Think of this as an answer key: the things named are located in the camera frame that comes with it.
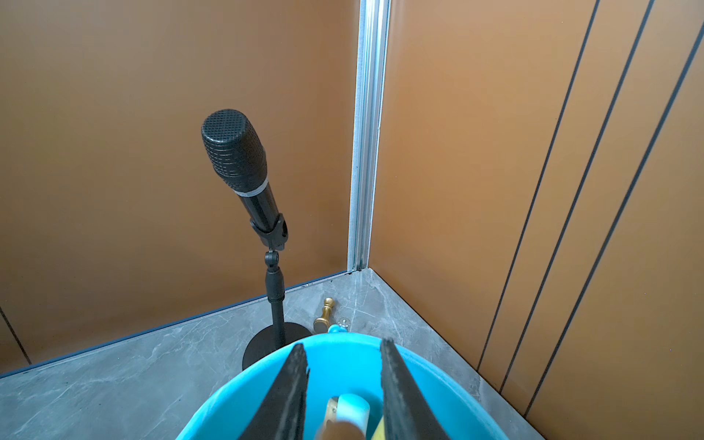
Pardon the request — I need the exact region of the small brown chess piece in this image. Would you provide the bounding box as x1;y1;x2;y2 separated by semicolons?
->
313;297;336;334

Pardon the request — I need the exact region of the green trowel brown handle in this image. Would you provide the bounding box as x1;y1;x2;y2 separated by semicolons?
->
316;422;366;440

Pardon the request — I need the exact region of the light blue trowel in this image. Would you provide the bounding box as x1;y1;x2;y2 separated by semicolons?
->
335;393;370;436

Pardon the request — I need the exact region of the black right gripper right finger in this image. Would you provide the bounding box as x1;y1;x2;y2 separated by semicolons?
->
379;339;449;439

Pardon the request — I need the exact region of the black microphone on stand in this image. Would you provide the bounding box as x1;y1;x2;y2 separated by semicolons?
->
201;109;312;370

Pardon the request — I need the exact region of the light blue plastic bucket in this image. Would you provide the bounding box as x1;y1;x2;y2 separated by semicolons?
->
179;333;506;439

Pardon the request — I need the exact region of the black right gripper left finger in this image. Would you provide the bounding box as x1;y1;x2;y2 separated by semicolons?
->
238;343;310;440

